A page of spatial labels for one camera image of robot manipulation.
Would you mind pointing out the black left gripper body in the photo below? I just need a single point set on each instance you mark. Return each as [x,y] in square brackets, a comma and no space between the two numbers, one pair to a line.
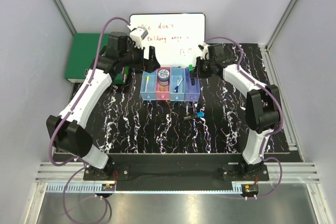
[136,60]

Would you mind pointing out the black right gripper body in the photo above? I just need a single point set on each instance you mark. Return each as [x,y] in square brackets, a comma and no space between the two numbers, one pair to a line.
[204,70]

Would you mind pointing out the black marker green cap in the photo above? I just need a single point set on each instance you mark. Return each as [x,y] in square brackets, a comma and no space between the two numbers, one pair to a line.
[191,75]

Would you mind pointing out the blue gel jar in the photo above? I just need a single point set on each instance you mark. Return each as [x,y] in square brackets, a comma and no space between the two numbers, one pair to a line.
[163,75]

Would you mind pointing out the white marker yellow cap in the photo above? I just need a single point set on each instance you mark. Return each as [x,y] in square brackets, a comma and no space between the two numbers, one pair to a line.
[147,83]

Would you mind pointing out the pink bin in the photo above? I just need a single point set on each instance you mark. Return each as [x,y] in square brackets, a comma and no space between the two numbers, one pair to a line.
[163,83]

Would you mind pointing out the light blue bin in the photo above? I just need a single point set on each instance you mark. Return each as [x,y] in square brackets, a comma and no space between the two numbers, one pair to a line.
[177,73]
[150,95]

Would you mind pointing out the white pen blue cap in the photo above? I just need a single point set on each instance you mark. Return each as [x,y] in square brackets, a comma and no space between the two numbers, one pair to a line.
[179,81]

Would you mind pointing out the white dry-erase board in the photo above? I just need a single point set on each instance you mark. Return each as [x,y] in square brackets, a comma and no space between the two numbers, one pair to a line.
[176,37]

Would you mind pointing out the black marker blue cap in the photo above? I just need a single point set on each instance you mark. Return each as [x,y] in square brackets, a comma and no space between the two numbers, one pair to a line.
[194,116]

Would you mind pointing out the purple bin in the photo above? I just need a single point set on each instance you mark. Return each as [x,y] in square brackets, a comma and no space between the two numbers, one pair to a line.
[192,92]

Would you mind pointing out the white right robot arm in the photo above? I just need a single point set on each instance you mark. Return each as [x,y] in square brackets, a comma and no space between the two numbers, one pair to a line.
[263,112]

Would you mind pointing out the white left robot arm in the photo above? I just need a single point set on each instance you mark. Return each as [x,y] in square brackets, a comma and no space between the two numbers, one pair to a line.
[67,131]

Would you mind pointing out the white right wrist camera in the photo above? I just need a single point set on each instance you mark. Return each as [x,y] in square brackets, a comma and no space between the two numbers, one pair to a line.
[204,49]

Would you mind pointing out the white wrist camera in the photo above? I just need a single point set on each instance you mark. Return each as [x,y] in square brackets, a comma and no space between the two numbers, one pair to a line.
[138,35]
[204,49]

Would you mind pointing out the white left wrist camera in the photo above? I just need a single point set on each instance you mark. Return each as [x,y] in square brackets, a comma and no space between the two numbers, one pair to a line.
[138,35]

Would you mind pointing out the green ring binder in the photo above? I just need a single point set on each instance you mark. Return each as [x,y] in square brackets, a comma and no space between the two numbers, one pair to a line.
[82,57]

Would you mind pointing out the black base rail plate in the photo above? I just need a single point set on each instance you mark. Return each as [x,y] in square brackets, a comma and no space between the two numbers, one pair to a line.
[179,172]

